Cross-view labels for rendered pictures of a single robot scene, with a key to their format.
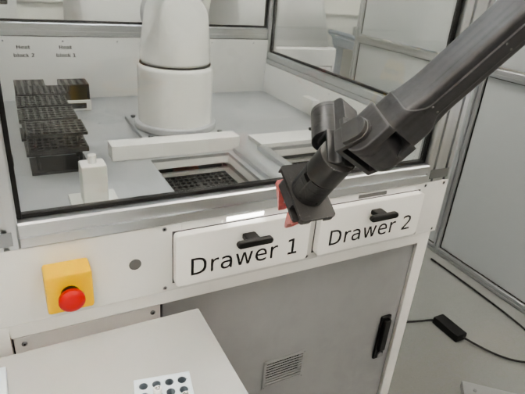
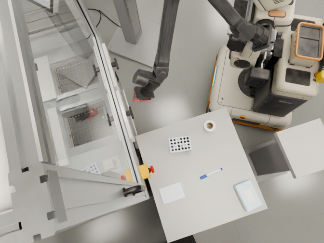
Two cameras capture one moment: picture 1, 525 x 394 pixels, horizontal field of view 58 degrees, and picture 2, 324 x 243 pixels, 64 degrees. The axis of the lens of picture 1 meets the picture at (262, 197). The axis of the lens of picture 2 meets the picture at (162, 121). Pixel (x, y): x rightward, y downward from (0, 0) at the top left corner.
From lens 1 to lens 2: 1.09 m
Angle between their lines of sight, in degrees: 61
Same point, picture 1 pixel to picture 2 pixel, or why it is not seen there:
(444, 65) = (166, 47)
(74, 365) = (157, 171)
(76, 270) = (145, 168)
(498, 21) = (170, 30)
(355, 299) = not seen: hidden behind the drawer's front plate
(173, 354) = (155, 143)
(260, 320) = not seen: hidden behind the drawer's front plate
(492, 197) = not seen: outside the picture
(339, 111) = (143, 75)
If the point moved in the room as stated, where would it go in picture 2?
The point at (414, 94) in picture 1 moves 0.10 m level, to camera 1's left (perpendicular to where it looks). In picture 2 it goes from (166, 57) to (161, 78)
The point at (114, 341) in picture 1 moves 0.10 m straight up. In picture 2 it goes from (148, 161) to (147, 159)
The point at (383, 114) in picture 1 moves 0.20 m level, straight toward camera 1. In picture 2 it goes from (164, 67) to (205, 84)
